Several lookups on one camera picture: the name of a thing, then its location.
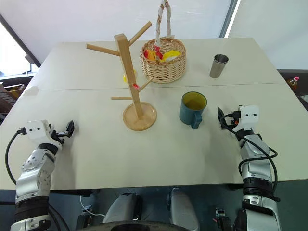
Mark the wicker basket with handle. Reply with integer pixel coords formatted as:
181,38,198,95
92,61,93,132
140,0,187,84

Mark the grey robot leg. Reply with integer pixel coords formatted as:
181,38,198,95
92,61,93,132
102,192,143,225
167,187,201,231

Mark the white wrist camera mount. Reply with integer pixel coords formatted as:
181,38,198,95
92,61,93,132
238,104,260,132
23,119,64,147

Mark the orange yellow packet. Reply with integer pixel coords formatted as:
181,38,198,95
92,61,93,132
143,49,157,61

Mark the grey left robot leg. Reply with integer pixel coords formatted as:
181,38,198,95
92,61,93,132
102,192,143,225

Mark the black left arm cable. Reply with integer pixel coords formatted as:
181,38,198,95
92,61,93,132
5,128,27,185

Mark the grey window pillar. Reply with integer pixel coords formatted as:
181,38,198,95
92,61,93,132
218,0,242,39

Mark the wooden crate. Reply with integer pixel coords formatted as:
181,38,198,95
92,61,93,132
0,82,25,114

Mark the white thin cable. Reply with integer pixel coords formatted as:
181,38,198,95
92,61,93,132
79,195,107,218

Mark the wooden mug tree stand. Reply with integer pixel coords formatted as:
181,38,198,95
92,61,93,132
86,21,158,132

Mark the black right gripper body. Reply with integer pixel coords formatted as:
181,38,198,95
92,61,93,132
225,111,242,128

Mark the black device under table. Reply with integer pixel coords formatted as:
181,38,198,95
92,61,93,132
75,211,94,231
212,207,233,231

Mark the oil bottle pink cap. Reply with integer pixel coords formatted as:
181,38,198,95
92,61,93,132
286,76,300,92

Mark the black window frame bar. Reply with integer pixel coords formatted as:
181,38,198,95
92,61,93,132
0,13,42,71

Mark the blue mug yellow inside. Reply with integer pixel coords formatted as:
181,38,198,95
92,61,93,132
179,91,208,130

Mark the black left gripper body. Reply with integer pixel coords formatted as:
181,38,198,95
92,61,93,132
49,123,69,145

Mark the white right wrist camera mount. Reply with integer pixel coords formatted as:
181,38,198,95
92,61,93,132
238,104,260,132

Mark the small yellow object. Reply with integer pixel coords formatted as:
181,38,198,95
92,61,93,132
123,69,138,84

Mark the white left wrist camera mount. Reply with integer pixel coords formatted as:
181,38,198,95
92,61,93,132
23,119,64,147

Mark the steel tumbler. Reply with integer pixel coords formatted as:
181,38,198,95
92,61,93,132
209,54,230,79

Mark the grey right robot leg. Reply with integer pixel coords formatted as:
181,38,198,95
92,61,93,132
167,187,201,231

